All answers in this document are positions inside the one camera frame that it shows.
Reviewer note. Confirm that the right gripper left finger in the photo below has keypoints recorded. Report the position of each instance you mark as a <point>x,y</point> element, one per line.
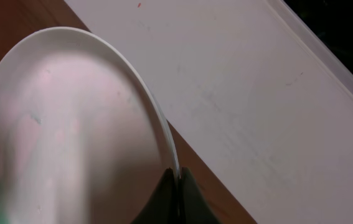
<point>162,206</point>

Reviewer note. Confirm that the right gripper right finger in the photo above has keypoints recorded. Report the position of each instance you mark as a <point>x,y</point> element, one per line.
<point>194,208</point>

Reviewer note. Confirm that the white plate back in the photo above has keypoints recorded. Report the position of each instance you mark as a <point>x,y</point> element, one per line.
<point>82,138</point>

